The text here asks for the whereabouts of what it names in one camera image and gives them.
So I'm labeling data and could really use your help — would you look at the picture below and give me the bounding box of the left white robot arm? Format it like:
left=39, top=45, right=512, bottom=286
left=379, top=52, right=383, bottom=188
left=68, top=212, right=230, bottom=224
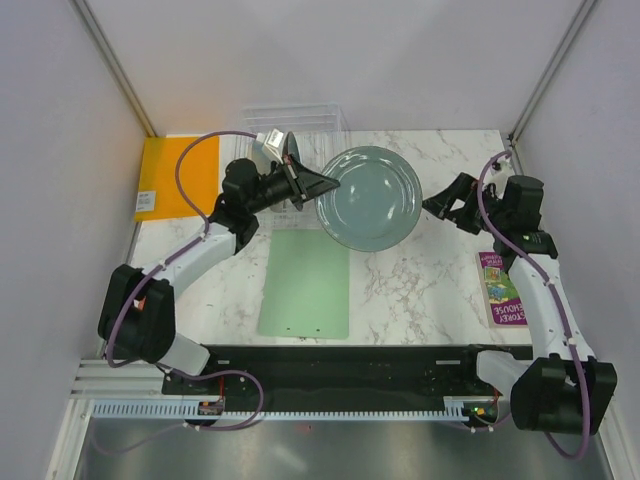
left=98, top=156, right=340, bottom=393

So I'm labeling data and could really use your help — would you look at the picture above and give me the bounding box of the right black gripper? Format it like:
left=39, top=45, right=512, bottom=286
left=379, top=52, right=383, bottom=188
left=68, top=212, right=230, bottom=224
left=420, top=172, right=509, bottom=235

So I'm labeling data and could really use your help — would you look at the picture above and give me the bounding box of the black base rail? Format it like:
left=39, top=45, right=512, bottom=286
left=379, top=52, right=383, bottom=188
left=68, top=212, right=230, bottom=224
left=159, top=343, right=534, bottom=414

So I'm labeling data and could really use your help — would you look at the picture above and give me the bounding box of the dark brown-rimmed plate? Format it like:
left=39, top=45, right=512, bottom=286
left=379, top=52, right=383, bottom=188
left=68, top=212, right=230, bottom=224
left=282, top=132, right=301, bottom=163

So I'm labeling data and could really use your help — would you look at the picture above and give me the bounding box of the orange file folder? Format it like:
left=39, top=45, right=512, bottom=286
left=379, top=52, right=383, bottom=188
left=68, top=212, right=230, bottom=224
left=134, top=137, right=219, bottom=222

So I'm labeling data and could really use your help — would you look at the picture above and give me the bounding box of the white wire dish rack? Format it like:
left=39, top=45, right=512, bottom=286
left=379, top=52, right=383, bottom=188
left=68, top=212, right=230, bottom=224
left=239, top=102, right=348, bottom=232

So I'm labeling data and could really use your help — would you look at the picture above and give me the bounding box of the grey-blue plate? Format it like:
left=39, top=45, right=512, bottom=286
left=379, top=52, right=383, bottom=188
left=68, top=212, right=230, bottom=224
left=315, top=146, right=423, bottom=252

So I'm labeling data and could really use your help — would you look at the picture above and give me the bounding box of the light green cutting mat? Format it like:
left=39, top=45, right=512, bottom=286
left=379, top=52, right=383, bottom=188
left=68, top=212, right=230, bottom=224
left=257, top=229, right=350, bottom=340

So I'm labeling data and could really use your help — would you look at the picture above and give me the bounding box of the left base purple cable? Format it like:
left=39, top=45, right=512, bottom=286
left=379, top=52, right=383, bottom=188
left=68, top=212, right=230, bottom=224
left=89, top=368, right=266, bottom=456

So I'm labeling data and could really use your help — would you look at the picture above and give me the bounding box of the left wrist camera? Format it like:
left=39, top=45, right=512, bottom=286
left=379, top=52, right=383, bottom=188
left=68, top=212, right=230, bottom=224
left=251, top=129, right=285, bottom=163

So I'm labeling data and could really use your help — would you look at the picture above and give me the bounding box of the purple children's book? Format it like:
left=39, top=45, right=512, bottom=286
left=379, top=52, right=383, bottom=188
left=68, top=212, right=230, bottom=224
left=476, top=252, right=528, bottom=328

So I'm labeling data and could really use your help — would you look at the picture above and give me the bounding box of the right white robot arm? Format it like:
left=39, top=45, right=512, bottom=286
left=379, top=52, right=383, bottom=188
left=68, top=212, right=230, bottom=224
left=422, top=173, right=618, bottom=435

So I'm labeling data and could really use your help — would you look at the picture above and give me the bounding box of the white cable duct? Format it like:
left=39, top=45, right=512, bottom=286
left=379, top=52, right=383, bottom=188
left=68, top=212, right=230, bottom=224
left=92, top=397, right=498, bottom=422

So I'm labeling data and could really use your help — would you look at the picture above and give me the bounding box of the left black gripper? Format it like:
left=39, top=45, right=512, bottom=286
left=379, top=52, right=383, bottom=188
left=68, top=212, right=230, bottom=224
left=247, top=153, right=339, bottom=214

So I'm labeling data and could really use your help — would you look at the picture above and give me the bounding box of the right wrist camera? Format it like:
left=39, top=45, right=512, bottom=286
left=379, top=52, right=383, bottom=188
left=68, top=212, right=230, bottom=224
left=487, top=150, right=512, bottom=183

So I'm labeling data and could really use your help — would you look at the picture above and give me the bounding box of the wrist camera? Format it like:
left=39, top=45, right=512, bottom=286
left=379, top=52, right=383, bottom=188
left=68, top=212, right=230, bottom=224
left=487, top=150, right=512, bottom=183
left=251, top=129, right=285, bottom=163

